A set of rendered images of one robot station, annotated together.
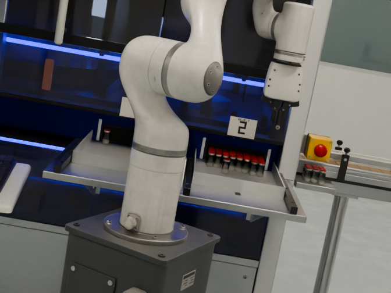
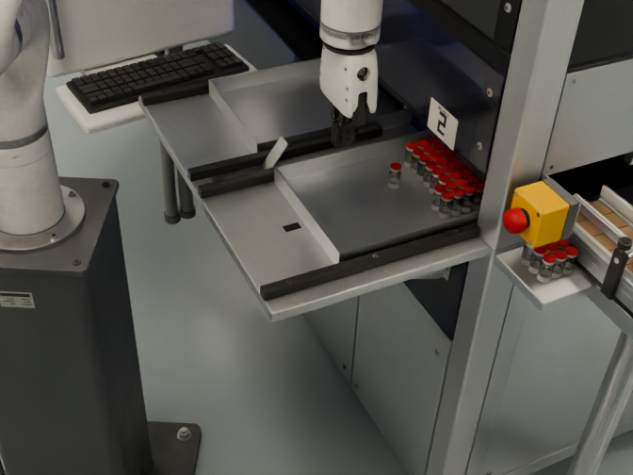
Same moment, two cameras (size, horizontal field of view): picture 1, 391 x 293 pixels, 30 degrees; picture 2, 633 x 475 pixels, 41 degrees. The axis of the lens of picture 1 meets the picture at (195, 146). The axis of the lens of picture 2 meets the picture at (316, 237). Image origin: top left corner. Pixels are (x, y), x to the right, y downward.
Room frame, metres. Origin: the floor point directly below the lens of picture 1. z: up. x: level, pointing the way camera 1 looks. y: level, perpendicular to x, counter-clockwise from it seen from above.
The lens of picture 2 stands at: (1.49, -1.18, 1.81)
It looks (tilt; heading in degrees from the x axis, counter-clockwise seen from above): 40 degrees down; 63
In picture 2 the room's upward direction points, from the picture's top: 3 degrees clockwise
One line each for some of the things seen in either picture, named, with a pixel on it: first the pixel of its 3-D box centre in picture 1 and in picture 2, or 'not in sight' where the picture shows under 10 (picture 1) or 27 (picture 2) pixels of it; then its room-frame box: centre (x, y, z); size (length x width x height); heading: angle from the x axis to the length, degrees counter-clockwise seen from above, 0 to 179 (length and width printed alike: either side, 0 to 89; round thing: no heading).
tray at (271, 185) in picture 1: (235, 171); (390, 192); (2.15, -0.13, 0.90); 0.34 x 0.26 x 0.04; 1
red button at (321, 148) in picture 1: (320, 150); (517, 220); (2.23, -0.38, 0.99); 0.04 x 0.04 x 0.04; 1
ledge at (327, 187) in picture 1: (312, 182); (551, 270); (2.32, -0.40, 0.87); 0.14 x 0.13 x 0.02; 1
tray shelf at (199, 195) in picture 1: (178, 175); (313, 163); (2.08, 0.03, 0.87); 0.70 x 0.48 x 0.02; 91
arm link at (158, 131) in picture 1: (156, 93); (3, 51); (1.57, 0.10, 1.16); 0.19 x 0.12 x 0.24; 58
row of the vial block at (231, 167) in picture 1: (235, 163); (432, 177); (2.24, -0.13, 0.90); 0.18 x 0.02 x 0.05; 91
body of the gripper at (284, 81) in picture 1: (284, 79); (347, 69); (2.01, -0.21, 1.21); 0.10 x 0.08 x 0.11; 91
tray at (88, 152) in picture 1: (124, 152); (309, 101); (2.15, 0.21, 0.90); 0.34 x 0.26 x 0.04; 1
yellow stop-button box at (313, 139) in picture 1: (317, 147); (541, 213); (2.28, -0.38, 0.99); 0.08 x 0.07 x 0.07; 1
